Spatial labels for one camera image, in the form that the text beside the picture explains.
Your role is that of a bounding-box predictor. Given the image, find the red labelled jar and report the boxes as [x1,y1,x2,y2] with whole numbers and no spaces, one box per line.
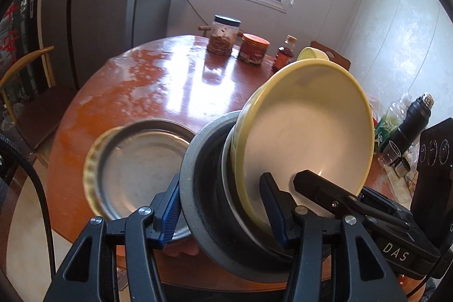
[238,33,270,66]

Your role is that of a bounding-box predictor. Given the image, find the brown sauce bottle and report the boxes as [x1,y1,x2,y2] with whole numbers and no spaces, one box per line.
[272,35,297,73]

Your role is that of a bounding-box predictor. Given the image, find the clear jar black lid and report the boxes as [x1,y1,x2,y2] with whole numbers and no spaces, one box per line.
[207,14,241,57]

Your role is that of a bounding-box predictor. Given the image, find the yellow wooden chair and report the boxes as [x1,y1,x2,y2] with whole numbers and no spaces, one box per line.
[1,46,77,151]

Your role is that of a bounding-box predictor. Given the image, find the wooden chair by wall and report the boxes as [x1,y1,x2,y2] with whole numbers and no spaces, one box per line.
[310,40,351,70]

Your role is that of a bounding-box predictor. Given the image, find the grey refrigerator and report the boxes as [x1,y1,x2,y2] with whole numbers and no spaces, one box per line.
[16,0,171,89]

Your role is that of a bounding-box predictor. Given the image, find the black thermos flask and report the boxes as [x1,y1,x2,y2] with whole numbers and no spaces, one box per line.
[390,93,435,154]

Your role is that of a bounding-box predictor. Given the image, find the steel bowl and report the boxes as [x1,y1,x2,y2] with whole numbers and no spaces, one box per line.
[180,111,292,283]
[218,126,275,243]

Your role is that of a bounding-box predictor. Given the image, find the clear plastic cup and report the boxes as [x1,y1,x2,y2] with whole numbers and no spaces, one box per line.
[378,140,401,166]

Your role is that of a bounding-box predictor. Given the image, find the pink plastic bowl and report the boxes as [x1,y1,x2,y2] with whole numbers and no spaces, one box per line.
[163,237,200,257]

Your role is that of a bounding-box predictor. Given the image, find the round steel plate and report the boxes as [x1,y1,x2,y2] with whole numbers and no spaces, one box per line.
[83,119,195,220]

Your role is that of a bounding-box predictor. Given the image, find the green drink bottle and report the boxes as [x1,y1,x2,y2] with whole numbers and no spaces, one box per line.
[374,92,412,153]

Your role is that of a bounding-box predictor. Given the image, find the yellow ceramic bowl with handle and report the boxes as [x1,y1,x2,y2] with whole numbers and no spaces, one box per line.
[230,58,374,235]

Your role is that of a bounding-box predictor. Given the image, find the steel thermos cup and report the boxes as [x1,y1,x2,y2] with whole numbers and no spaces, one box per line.
[393,156,411,178]

